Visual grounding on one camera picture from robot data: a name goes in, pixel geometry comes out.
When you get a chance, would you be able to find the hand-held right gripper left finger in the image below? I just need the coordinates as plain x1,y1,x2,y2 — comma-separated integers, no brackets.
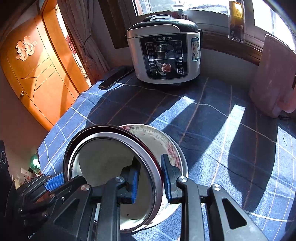
46,160,141,241

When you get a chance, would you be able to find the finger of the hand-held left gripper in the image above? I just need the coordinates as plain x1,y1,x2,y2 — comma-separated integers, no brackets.
16,173,65,200
18,183,72,217

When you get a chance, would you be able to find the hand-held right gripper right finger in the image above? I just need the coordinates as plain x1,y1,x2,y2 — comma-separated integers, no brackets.
160,153,270,241

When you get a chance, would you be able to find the plain white plate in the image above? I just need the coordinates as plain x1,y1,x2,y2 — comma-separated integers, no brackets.
120,137,189,233

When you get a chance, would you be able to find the pink floral rim plate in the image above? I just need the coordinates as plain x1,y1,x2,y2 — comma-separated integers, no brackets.
119,124,183,230

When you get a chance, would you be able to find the green bottle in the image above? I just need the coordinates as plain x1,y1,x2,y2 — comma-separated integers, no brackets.
29,153,42,175

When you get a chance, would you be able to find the white red carton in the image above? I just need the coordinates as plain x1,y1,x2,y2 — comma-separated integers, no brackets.
11,168,35,186

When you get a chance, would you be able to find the blue checked tablecloth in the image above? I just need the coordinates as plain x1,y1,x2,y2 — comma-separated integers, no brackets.
37,66,296,241

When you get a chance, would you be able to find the orange wooden door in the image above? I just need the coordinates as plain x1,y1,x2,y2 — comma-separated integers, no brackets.
0,17,80,132

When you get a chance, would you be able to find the black phone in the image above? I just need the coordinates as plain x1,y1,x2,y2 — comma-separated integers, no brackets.
99,66,135,90

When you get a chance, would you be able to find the silver black rice cooker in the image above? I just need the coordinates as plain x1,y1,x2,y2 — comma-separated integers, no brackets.
126,14,203,84

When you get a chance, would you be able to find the paper cutout door decoration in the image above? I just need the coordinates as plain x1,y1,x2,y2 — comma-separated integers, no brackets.
16,35,37,61

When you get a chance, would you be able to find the wooden window sill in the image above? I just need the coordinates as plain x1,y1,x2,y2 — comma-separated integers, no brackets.
199,29,264,66

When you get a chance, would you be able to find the pink kettle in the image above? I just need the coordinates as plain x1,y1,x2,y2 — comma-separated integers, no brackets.
249,34,296,118

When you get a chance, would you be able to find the brown curtain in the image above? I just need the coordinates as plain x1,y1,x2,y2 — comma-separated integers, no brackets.
57,0,111,86

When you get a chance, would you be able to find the small glass jar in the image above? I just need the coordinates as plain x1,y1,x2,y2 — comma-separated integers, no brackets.
171,5,188,20

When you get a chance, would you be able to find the glass tea bottle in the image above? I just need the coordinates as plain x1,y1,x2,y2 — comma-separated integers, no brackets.
228,0,245,44

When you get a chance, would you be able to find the window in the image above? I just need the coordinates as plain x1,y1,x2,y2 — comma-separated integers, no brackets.
133,0,296,51

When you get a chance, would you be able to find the black power cable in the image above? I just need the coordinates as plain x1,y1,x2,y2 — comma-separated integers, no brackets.
83,34,92,77

